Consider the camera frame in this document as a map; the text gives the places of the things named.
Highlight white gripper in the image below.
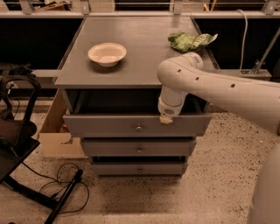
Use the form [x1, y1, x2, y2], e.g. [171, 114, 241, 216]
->
[157, 98, 183, 124]

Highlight grey top drawer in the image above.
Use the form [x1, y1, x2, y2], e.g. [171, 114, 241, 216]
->
[63, 114, 212, 138]

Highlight grey drawer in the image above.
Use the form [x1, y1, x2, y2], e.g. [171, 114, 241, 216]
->
[63, 114, 212, 138]
[91, 162, 188, 176]
[82, 138, 196, 157]

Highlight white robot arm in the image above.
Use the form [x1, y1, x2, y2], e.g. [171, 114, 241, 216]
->
[157, 52, 280, 224]

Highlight grey drawer cabinet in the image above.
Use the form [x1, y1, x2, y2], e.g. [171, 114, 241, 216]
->
[55, 17, 209, 164]

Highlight grey middle drawer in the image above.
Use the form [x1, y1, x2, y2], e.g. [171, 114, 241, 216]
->
[82, 138, 196, 157]

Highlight grey bottom drawer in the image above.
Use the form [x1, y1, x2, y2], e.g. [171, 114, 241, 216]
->
[91, 162, 188, 176]

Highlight green crumpled chip bag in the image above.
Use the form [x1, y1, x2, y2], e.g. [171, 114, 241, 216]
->
[168, 31, 218, 53]

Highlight red can in box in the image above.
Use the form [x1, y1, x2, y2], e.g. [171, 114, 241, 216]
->
[59, 123, 69, 133]

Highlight cardboard box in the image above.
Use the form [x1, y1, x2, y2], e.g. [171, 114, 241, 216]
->
[38, 90, 87, 159]

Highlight black chair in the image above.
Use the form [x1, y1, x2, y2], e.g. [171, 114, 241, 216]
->
[0, 65, 83, 224]

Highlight metal diagonal bracket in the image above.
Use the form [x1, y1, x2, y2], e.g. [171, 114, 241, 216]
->
[249, 26, 280, 74]

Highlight black floor cable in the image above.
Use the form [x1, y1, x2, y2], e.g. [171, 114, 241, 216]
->
[21, 161, 90, 215]

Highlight white hanging cable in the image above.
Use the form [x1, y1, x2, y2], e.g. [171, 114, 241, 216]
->
[235, 9, 249, 74]

